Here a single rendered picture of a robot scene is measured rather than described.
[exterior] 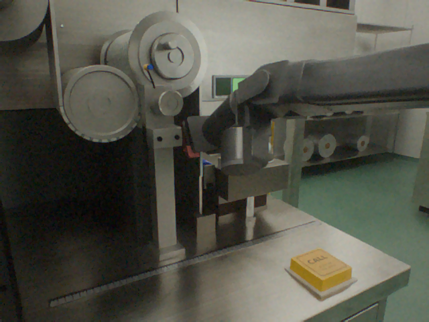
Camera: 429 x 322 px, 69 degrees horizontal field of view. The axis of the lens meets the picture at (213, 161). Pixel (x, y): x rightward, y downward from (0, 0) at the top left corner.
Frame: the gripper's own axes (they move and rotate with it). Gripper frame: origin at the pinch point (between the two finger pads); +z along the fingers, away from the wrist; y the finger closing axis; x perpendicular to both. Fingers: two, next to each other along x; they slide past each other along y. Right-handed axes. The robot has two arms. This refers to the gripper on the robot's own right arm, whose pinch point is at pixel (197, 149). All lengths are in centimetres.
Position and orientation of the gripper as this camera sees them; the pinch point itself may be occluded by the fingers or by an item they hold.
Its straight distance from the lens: 64.1
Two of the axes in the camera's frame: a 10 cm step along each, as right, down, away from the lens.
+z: -4.2, 3.1, 8.5
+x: -2.5, -9.4, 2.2
